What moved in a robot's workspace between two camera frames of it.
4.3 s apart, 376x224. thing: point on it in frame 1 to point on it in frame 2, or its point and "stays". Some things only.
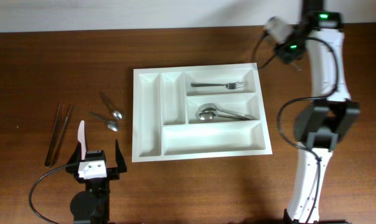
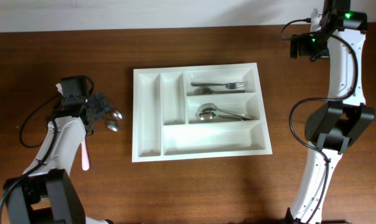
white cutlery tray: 197,112 stays
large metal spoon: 215,107 stays
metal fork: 230,86 stays
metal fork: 296,66 to 203,91
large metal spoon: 207,115 stays
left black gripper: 114,173 to 100,105
